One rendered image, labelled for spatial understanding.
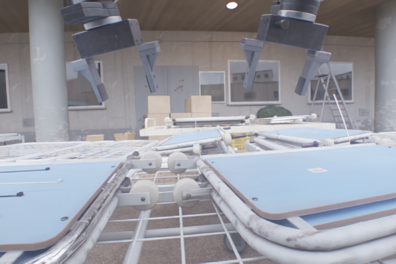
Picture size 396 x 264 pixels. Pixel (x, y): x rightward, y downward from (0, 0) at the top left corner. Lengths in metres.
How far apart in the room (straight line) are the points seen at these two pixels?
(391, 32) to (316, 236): 6.64
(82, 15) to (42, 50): 4.51
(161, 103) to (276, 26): 3.46
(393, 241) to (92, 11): 0.56
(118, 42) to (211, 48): 6.28
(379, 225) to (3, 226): 0.49
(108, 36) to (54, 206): 0.32
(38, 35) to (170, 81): 3.27
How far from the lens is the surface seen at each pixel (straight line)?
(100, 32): 0.49
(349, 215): 0.41
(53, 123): 4.72
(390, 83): 6.61
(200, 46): 6.68
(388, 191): 0.49
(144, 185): 0.45
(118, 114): 6.49
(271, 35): 0.46
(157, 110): 3.81
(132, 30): 0.46
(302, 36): 0.50
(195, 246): 1.25
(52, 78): 4.80
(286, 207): 0.35
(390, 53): 6.72
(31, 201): 0.44
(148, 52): 0.46
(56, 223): 0.35
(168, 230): 0.62
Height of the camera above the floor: 0.69
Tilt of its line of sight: 4 degrees down
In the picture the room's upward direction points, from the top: 2 degrees counter-clockwise
